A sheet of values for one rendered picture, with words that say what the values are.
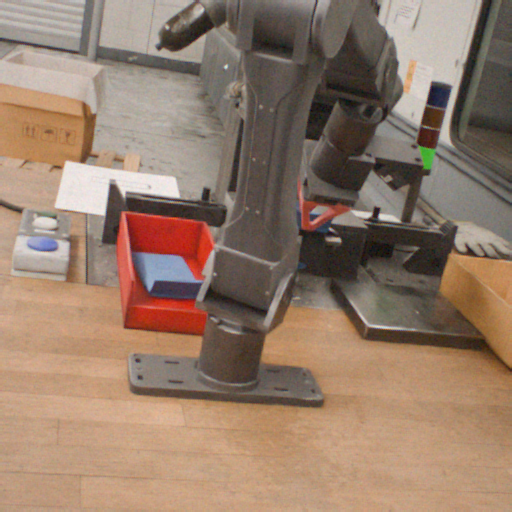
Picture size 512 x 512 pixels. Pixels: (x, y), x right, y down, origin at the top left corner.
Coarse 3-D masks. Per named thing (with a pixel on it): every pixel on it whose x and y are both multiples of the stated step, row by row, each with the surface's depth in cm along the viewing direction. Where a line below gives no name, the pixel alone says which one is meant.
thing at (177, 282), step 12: (144, 264) 109; (168, 264) 110; (180, 264) 112; (144, 276) 105; (156, 276) 106; (168, 276) 106; (180, 276) 107; (156, 288) 99; (168, 288) 100; (180, 288) 100; (192, 288) 101
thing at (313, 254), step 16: (224, 224) 122; (304, 240) 127; (320, 240) 120; (352, 240) 120; (304, 256) 127; (320, 256) 120; (336, 256) 120; (352, 256) 121; (320, 272) 121; (336, 272) 121; (352, 272) 122
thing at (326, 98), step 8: (320, 80) 113; (320, 88) 110; (320, 96) 110; (328, 96) 110; (336, 96) 110; (240, 104) 119; (312, 104) 113; (320, 104) 113; (328, 104) 114; (240, 112) 118; (312, 112) 112; (320, 112) 112; (328, 112) 114; (312, 120) 112; (320, 120) 112; (312, 128) 112; (320, 128) 113; (312, 136) 113; (320, 136) 113
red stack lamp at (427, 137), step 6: (420, 126) 137; (420, 132) 137; (426, 132) 136; (432, 132) 136; (438, 132) 136; (420, 138) 137; (426, 138) 136; (432, 138) 136; (438, 138) 137; (420, 144) 137; (426, 144) 137; (432, 144) 137
